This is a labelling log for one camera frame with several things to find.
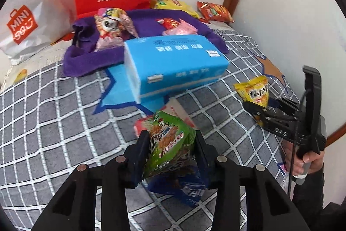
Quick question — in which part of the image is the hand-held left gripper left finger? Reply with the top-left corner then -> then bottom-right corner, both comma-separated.
32,130 -> 150,231

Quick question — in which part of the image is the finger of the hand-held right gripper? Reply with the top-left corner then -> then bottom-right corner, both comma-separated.
270,97 -> 301,115
242,100 -> 273,123

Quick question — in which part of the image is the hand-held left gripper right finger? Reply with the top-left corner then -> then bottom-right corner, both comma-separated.
194,130 -> 311,231

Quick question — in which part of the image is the yellow triangular snack packet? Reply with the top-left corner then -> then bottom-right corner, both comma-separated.
233,75 -> 271,127

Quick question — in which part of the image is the green snack packet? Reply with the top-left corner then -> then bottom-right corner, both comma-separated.
143,110 -> 196,177

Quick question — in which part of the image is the blue snack packet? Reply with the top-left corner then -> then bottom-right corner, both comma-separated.
147,158 -> 208,207

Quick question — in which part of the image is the long pink snack bar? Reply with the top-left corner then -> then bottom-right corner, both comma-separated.
134,97 -> 198,139

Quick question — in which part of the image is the pale pink snack packet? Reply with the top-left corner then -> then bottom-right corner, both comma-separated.
162,19 -> 199,37

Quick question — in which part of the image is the purple cloth-lined tray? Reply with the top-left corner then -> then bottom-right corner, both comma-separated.
63,8 -> 230,77

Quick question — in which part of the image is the pink packet with blue logo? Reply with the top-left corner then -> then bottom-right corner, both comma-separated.
97,7 -> 139,39

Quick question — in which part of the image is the person's right forearm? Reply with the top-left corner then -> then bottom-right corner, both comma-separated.
290,162 -> 341,231

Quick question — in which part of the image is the person's right hand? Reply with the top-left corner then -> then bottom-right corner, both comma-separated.
282,140 -> 324,177

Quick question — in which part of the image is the grey checked tablecloth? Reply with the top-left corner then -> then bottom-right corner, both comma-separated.
0,28 -> 306,231

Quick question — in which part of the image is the newspaper sheet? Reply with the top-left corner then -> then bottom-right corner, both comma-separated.
0,31 -> 76,91
205,21 -> 233,32

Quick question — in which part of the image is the blue tissue pack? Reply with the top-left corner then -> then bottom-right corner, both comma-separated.
123,35 -> 230,103

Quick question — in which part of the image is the orange chips bag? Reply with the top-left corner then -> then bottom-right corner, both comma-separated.
197,0 -> 234,23

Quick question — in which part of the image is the yellow chips bag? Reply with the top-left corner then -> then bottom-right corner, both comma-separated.
150,0 -> 200,19

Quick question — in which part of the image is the white plastic bag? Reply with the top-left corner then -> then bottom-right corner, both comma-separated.
0,0 -> 75,66

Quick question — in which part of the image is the black cable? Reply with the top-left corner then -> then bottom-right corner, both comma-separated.
289,89 -> 309,197

